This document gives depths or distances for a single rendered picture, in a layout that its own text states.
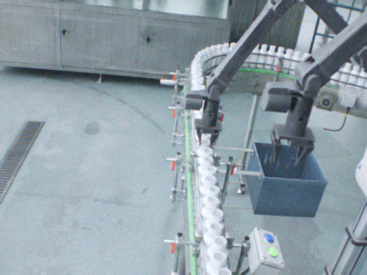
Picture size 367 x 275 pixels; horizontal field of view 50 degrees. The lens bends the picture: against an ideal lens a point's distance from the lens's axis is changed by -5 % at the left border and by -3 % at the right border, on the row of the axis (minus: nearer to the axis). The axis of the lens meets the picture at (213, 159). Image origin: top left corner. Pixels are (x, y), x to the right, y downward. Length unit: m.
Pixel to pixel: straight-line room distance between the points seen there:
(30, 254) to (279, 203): 1.58
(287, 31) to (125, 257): 4.94
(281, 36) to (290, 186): 5.03
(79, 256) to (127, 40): 2.66
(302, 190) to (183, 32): 2.99
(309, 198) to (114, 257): 1.31
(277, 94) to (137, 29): 3.67
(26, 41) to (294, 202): 3.68
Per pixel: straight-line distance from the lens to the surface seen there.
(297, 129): 1.04
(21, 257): 2.74
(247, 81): 2.95
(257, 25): 1.40
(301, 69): 1.00
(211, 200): 1.32
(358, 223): 1.69
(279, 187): 1.89
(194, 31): 4.58
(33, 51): 4.91
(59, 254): 2.72
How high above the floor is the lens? 1.96
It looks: 33 degrees down
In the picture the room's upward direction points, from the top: 10 degrees clockwise
